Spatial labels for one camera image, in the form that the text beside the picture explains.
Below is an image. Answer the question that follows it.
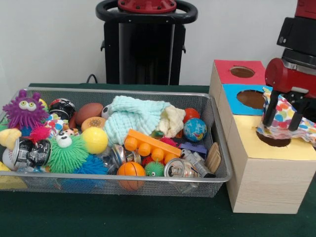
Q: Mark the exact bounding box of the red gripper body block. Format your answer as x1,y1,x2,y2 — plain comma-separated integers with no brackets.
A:
265,58,316,99

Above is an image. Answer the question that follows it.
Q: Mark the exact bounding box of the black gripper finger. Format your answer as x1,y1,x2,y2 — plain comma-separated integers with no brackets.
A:
262,91,282,127
288,97,308,132

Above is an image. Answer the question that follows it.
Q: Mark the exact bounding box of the colourful patterned cloth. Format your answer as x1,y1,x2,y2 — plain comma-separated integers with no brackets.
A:
257,86,316,146

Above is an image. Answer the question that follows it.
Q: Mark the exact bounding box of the light teal cloth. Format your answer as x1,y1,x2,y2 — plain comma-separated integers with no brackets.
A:
104,95,171,146

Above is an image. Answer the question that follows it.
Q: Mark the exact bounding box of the wooden box with three holes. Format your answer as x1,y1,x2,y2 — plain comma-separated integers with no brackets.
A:
209,60,316,214

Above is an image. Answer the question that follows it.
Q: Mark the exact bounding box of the shallow clear bin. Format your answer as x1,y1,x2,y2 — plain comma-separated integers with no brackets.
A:
0,87,234,198

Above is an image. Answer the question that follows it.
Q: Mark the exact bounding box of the blue globe ball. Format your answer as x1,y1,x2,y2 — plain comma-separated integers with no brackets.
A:
184,118,208,142

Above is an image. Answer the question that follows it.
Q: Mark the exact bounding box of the cream yellow cloth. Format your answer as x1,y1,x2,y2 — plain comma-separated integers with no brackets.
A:
157,105,186,139

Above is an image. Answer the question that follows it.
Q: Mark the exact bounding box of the crushed silver can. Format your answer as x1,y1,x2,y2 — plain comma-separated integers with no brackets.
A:
164,158,199,179

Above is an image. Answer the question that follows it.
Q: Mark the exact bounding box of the orange building block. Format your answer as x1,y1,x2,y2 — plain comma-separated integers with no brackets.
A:
123,129,181,162

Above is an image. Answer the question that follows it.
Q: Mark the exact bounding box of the small orange basketball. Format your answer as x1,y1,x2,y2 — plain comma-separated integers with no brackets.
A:
117,161,146,192

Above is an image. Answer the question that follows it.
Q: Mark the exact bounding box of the yellow ball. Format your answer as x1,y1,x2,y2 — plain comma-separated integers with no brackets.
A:
81,127,109,155

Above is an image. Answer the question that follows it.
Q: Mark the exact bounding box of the small brown football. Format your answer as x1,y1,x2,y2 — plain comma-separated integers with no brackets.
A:
76,103,105,125

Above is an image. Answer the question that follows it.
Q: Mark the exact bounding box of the dark green table cloth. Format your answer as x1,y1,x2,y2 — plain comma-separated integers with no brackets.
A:
0,83,316,237

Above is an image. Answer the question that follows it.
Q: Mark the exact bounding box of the green spiky ball with eyes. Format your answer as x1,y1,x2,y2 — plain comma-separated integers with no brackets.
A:
47,129,90,173

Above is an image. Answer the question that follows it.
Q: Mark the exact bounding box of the purple spiky monster toy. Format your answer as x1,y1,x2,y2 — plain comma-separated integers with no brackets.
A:
2,89,50,130

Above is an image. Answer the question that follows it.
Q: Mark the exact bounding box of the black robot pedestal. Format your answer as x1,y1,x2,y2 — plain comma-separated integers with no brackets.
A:
96,0,198,84

